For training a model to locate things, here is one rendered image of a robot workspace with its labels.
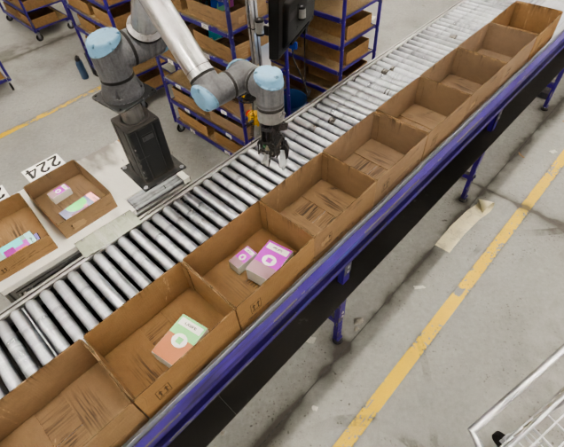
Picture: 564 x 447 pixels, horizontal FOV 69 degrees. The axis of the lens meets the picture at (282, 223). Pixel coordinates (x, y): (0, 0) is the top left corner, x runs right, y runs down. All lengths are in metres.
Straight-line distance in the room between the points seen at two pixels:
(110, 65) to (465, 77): 1.92
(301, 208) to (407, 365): 1.10
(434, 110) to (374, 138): 0.42
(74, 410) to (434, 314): 1.91
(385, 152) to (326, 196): 0.42
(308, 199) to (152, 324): 0.84
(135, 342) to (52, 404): 0.30
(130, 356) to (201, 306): 0.29
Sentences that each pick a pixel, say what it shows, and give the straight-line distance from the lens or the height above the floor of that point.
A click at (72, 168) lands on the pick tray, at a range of 2.50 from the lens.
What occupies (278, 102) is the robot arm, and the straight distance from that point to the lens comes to 1.36.
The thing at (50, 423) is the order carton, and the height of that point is 0.88.
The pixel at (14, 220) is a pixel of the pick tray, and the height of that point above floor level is 0.76.
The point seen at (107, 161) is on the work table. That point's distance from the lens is 2.54.
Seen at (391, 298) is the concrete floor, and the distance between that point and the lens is 2.63.
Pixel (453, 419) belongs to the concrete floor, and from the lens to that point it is 2.43.
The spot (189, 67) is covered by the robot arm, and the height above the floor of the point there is 1.60.
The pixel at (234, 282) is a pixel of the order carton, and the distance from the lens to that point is 1.62.
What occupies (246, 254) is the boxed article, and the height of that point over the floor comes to 0.93.
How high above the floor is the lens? 2.23
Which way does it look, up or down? 49 degrees down
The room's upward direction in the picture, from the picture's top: 5 degrees counter-clockwise
